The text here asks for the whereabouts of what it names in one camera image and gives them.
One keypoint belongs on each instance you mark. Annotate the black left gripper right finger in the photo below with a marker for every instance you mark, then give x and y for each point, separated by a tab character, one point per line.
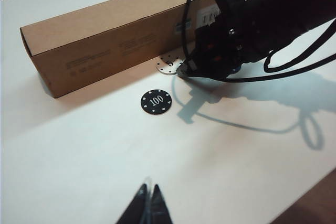
160	208

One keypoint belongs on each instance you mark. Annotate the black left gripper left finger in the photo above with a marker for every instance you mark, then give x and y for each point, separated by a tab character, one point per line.
136	205

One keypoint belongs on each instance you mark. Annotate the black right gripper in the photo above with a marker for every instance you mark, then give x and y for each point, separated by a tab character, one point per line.
249	30

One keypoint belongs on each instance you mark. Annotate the white poker chip 5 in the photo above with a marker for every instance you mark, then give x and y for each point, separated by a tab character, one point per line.
166	64

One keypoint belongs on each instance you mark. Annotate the blue poker chip 50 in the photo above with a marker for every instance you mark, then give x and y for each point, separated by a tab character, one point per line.
235	70

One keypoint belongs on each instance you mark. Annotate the black poker chip 100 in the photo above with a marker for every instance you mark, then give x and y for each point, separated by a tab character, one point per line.
156	102

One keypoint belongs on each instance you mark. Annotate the brown cardboard rectangular box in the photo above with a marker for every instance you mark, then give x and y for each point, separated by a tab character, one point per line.
92	40

